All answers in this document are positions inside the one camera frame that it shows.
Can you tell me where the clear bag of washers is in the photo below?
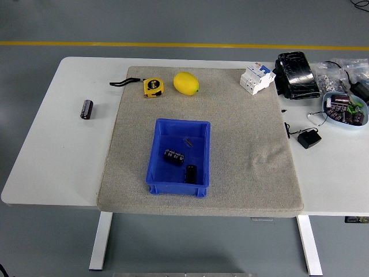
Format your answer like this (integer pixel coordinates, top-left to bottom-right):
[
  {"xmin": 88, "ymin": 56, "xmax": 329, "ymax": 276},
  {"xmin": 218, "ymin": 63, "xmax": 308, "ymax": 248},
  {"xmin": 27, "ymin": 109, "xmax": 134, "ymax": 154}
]
[{"xmin": 312, "ymin": 62, "xmax": 351, "ymax": 95}]

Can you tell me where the glossy black pack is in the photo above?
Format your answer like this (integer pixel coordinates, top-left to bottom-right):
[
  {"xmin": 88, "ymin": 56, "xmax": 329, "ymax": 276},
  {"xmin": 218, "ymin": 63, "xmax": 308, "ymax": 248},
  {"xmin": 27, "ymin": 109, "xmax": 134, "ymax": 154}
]
[{"xmin": 273, "ymin": 51, "xmax": 322, "ymax": 100}]

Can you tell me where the blue plastic box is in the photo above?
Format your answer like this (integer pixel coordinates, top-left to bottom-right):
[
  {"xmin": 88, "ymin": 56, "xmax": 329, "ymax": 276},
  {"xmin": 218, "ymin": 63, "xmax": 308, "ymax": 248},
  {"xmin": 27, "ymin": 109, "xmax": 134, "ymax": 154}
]
[{"xmin": 145, "ymin": 118, "xmax": 211, "ymax": 197}]

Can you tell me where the black plug with cord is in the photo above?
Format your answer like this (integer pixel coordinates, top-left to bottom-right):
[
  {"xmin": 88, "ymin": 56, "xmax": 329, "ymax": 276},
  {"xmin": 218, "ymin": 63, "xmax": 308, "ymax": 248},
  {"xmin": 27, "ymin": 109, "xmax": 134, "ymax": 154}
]
[{"xmin": 284, "ymin": 122, "xmax": 322, "ymax": 149}]

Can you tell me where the black power adapter with cord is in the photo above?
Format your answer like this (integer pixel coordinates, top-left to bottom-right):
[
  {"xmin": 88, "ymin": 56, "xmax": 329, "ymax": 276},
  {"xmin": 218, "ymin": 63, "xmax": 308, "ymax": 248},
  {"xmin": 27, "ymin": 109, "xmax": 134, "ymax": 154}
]
[{"xmin": 322, "ymin": 61, "xmax": 369, "ymax": 102}]

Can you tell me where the light blue bowl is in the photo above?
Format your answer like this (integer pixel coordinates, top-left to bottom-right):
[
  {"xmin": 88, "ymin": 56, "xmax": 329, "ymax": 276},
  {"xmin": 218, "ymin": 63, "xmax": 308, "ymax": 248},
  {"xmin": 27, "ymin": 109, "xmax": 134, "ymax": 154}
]
[{"xmin": 322, "ymin": 91, "xmax": 369, "ymax": 130}]

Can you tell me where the yellow tape measure with strap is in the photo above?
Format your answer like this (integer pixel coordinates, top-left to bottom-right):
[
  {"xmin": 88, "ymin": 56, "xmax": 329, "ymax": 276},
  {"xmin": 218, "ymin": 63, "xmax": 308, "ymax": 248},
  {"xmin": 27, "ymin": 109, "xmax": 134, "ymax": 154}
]
[{"xmin": 109, "ymin": 76, "xmax": 165, "ymax": 99}]

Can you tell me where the clear bag of parts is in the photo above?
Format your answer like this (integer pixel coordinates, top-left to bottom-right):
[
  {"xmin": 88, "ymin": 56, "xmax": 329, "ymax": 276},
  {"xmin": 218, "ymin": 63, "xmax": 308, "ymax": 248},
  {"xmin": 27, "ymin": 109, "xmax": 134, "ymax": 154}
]
[{"xmin": 331, "ymin": 57, "xmax": 369, "ymax": 87}]

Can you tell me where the grey-brown fabric mat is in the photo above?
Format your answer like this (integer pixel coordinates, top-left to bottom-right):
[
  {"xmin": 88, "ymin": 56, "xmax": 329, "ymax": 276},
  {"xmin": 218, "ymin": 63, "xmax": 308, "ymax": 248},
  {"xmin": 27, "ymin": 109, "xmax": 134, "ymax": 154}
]
[{"xmin": 96, "ymin": 66, "xmax": 304, "ymax": 216}]

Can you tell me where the black cable on floor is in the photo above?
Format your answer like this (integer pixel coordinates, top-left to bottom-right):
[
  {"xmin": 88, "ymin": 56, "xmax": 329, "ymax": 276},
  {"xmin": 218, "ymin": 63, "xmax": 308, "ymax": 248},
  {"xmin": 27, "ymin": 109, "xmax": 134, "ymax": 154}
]
[{"xmin": 0, "ymin": 261, "xmax": 15, "ymax": 277}]

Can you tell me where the white blue circuit breaker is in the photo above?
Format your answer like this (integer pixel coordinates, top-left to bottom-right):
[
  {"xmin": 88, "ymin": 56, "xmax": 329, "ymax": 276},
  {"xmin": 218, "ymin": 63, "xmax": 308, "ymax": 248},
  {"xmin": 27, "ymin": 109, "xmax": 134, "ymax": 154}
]
[{"xmin": 239, "ymin": 62, "xmax": 277, "ymax": 95}]

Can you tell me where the yellow lemon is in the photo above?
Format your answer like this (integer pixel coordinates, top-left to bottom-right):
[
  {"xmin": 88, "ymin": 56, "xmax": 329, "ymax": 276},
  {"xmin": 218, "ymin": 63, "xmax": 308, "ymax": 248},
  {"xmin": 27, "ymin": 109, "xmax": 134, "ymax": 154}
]
[{"xmin": 173, "ymin": 72, "xmax": 200, "ymax": 95}]

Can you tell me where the black table control panel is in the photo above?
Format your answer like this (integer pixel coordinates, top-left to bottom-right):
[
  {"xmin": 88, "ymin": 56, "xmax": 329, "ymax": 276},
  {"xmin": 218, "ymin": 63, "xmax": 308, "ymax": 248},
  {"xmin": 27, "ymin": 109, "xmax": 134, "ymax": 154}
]
[{"xmin": 344, "ymin": 215, "xmax": 369, "ymax": 224}]

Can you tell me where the white table leg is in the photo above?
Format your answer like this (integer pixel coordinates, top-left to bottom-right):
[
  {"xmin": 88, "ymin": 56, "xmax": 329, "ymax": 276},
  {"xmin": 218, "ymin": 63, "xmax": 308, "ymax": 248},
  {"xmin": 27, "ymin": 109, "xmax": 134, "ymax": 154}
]
[
  {"xmin": 296, "ymin": 215, "xmax": 323, "ymax": 276},
  {"xmin": 89, "ymin": 212, "xmax": 113, "ymax": 271}
]

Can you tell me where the thin black wire loop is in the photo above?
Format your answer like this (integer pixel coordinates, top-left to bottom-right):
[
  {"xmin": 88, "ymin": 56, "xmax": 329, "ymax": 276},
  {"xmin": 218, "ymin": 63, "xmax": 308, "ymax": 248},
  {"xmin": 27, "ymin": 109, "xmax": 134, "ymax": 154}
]
[{"xmin": 307, "ymin": 111, "xmax": 330, "ymax": 127}]

